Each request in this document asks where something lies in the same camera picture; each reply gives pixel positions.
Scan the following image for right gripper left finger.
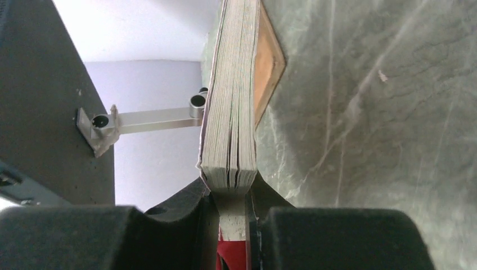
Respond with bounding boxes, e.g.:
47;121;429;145
1;179;219;269

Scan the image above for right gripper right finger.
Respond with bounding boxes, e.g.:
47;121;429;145
245;175;434;269

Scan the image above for orange Roald Dahl book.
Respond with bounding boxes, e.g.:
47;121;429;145
197;1;286;241

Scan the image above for red student backpack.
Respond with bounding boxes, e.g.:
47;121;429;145
216;232;248;270

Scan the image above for metal stand bracket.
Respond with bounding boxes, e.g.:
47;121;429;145
76;87;208;158

